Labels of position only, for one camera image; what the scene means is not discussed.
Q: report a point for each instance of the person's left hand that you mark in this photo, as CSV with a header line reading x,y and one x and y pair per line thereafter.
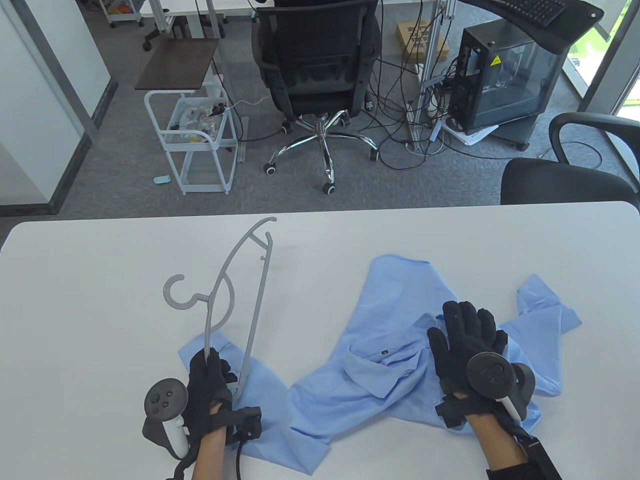
x,y
205,385

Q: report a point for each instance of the person's right hand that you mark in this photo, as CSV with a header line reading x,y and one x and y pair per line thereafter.
x,y
465,335

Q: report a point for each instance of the gray plastic hanger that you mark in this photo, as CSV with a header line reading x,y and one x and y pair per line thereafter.
x,y
241,385

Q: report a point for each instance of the light blue long-sleeve shirt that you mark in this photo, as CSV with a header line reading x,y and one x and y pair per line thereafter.
x,y
390,300

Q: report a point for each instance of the person's right forearm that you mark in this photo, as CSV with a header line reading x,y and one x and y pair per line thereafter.
x,y
500,445

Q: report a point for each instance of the person's left forearm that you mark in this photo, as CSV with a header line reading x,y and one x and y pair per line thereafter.
x,y
207,455

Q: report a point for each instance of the black tracking controller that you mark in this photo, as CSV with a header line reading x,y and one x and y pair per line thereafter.
x,y
162,397
487,372

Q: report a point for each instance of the black armrest office chair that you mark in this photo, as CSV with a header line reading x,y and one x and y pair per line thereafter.
x,y
550,182

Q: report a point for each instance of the white rolling cart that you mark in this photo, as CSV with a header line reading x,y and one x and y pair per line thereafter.
x,y
207,189

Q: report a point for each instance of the white papers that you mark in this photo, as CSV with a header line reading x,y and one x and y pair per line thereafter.
x,y
472,136

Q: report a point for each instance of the small teal object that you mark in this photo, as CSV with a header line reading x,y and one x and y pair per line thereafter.
x,y
162,180

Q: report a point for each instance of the black rolling stand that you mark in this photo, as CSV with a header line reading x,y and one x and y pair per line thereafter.
x,y
520,132

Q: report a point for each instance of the black computer tower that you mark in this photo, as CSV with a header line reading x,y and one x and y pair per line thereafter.
x,y
510,75

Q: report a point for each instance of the clear plastic parts bin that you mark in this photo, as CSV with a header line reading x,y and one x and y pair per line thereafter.
x,y
192,117

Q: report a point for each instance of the cardboard box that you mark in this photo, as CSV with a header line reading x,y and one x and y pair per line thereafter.
x,y
415,37

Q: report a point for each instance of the black desk top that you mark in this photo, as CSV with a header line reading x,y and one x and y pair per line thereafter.
x,y
565,35

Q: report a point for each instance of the black mesh office chair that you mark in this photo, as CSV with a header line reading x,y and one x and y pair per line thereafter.
x,y
315,50

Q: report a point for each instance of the brown wooden side table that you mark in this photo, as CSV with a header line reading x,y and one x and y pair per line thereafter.
x,y
177,62

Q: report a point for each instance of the black keyboard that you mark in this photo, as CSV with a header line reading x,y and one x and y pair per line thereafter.
x,y
535,9

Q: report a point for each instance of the black chair base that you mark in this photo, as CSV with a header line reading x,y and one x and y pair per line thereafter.
x,y
150,37

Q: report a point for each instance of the small white shelf cart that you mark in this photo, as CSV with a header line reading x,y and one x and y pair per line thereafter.
x,y
120,17

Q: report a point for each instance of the white desk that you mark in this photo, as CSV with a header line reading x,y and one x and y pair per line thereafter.
x,y
170,5

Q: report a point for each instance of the aluminium rail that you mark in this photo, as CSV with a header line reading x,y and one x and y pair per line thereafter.
x,y
243,145

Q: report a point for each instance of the aluminium frame post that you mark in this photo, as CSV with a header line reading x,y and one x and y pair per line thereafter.
x,y
427,70

